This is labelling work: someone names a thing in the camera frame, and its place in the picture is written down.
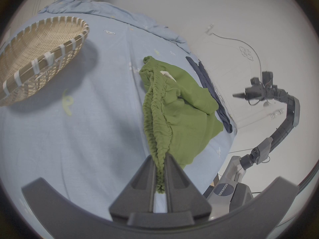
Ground dark blue garment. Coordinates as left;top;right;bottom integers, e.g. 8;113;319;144
186;56;233;134

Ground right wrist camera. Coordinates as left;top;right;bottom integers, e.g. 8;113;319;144
261;71;274;87

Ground pale blue quilt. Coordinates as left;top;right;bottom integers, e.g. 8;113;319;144
39;0;191;54

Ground bed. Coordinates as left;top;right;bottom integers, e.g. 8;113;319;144
0;11;262;220

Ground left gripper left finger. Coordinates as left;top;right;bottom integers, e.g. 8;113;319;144
109;155;158;220

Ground round woven basket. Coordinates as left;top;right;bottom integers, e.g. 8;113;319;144
0;16;90;107

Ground green shorts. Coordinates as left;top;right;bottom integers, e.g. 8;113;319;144
139;56;224;195

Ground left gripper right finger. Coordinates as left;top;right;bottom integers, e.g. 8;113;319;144
164;153;213;218

